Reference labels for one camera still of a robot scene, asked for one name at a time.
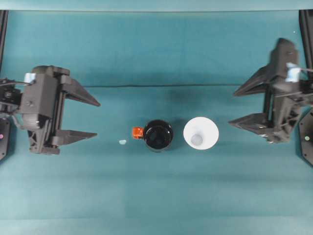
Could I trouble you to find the blue-green table cloth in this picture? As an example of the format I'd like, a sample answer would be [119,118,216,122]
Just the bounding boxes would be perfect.
[0,10,313,235]

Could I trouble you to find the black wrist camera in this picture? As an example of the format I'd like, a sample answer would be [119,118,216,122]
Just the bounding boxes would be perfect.
[268,37,302,85]
[21,65,61,131]

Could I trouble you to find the white paper cup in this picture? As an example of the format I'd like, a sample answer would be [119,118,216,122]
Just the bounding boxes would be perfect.
[183,117,220,150]

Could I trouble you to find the black frame post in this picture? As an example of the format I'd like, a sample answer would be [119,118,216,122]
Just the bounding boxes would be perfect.
[0,10,9,71]
[298,10,313,71]

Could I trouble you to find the pale grey-green backdrop cloth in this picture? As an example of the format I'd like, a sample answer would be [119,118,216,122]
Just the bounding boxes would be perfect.
[0,0,313,12]

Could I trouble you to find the black cup holder red handle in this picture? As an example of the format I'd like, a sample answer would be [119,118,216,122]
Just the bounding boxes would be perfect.
[132,119,174,153]

